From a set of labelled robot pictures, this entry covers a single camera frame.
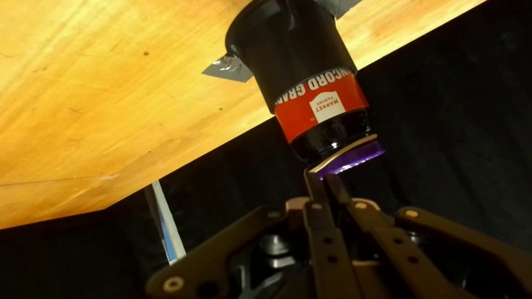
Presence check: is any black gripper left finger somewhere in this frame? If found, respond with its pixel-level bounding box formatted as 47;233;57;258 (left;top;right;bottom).
147;172;356;299

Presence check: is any white vertical pole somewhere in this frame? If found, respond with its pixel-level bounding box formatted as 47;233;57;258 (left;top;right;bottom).
148;182;188;266

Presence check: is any black backdrop curtain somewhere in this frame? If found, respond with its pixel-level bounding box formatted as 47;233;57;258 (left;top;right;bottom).
0;0;532;299

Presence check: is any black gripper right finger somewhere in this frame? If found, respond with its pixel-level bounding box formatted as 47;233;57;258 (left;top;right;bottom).
326;175;532;299

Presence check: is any grey duct tape strip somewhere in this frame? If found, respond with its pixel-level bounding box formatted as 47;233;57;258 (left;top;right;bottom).
202;0;363;85

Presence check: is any dark jar with red label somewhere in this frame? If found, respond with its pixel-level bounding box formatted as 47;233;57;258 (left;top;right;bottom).
223;0;388;180

